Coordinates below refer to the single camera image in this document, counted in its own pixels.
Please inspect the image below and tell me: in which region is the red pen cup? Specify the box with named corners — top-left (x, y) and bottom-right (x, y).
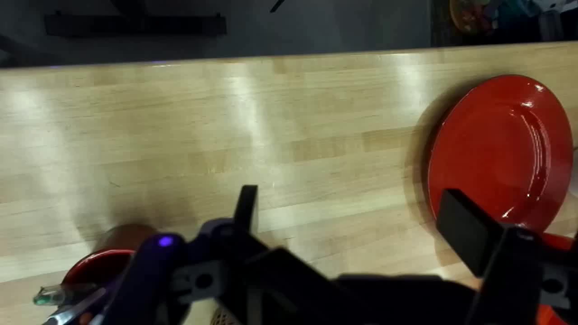
top-left (61, 222), bottom-right (160, 293)

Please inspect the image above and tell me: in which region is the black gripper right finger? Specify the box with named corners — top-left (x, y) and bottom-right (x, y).
top-left (435, 188), bottom-right (547, 325)

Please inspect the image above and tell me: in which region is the green pen with clear clip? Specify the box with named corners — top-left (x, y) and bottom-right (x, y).
top-left (32, 286), bottom-right (83, 307)

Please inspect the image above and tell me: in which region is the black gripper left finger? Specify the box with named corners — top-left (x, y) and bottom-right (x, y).
top-left (231, 185), bottom-right (336, 325)

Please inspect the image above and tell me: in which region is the red plate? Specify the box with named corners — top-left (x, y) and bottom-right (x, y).
top-left (424, 74), bottom-right (574, 235)

